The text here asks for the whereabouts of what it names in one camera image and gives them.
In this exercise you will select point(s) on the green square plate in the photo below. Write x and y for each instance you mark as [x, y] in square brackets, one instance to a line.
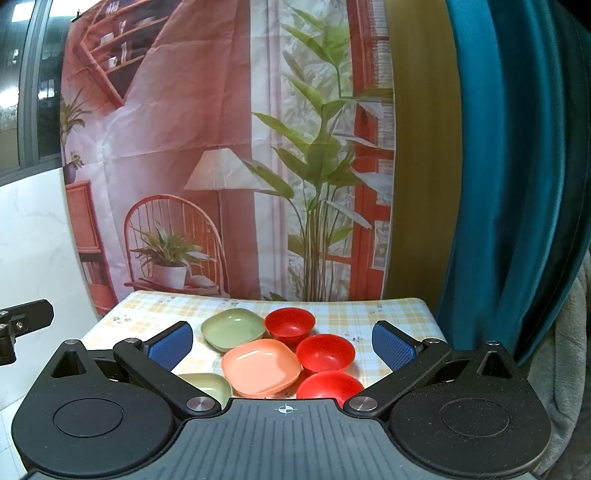
[231, 328]
[210, 385]

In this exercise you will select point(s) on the dark window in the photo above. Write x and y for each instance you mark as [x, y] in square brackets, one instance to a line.
[27, 83]

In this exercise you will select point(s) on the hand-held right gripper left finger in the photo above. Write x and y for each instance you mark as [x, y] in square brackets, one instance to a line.
[170, 346]

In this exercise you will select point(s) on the red bowl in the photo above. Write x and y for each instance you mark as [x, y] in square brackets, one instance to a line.
[328, 386]
[288, 325]
[325, 353]

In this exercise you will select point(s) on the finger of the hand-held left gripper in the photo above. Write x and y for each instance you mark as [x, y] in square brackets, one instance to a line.
[32, 316]

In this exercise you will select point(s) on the pink square plate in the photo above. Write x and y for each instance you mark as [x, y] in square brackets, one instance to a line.
[258, 369]

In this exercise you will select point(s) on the yellow checkered tablecloth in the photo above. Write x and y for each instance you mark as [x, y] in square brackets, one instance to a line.
[351, 318]

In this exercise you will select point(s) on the grey blanket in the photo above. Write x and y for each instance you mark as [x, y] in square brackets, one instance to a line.
[568, 369]

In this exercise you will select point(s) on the teal curtain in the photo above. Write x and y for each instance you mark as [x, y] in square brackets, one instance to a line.
[517, 184]

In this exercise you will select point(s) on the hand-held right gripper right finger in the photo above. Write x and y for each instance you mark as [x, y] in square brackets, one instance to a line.
[392, 345]

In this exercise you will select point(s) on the printed wall tapestry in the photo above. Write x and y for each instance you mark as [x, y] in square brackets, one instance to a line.
[194, 115]

